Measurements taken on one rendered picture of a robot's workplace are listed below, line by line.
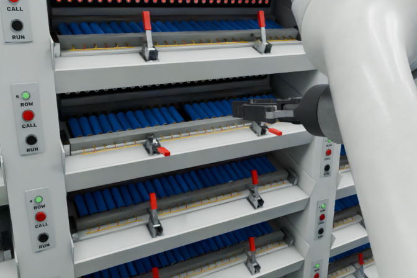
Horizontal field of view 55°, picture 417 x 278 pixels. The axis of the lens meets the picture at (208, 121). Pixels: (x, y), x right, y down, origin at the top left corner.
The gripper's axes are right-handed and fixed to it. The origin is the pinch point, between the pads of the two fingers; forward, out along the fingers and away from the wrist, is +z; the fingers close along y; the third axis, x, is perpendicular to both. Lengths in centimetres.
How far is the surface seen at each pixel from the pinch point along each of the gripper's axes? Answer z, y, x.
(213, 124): 19.4, 2.3, -4.3
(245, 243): 30, 14, -39
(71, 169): 16.8, -29.7, -8.1
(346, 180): 21, 44, -26
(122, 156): 17.6, -19.7, -7.7
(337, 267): 32, 50, -58
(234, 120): 19.3, 8.1, -4.2
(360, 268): 29, 57, -60
